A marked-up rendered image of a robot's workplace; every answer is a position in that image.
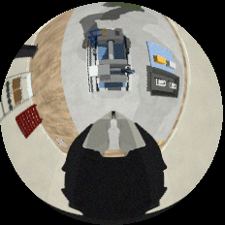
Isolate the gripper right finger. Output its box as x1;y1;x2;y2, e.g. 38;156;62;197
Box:
113;111;167;171

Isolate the yellow block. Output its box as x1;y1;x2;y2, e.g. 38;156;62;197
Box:
153;55;166;65

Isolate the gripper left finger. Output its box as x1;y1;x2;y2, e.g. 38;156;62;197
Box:
61;111;113;173

